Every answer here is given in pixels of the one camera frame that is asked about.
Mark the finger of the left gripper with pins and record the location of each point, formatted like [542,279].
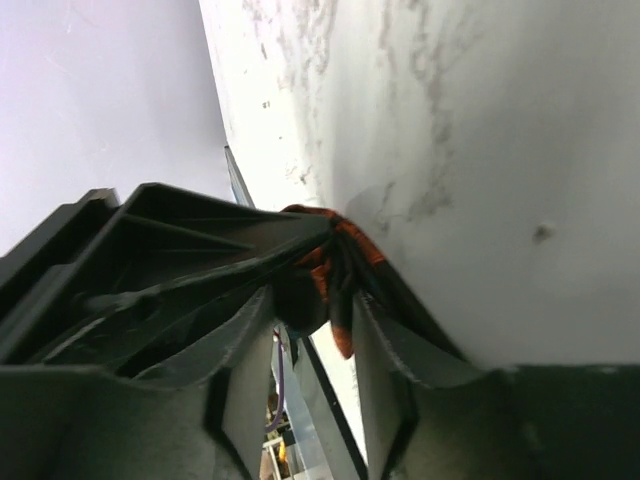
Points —
[126,285]

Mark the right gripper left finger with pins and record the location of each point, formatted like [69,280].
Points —
[201,418]

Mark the black orange floral tie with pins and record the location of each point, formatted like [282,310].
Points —
[321,284]

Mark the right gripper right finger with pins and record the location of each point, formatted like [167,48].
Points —
[428,415]

